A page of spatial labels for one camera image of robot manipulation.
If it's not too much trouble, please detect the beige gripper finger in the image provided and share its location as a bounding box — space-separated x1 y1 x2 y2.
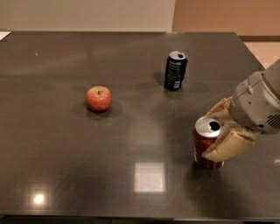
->
202 127 260 163
206 97 232 121

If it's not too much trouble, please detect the red coke can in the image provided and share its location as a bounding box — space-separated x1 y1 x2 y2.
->
193 116 223 171

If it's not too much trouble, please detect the blue soda can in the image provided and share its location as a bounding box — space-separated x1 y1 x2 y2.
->
164 51 187 91

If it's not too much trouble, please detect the red apple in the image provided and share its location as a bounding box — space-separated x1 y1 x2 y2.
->
86 86 112 112

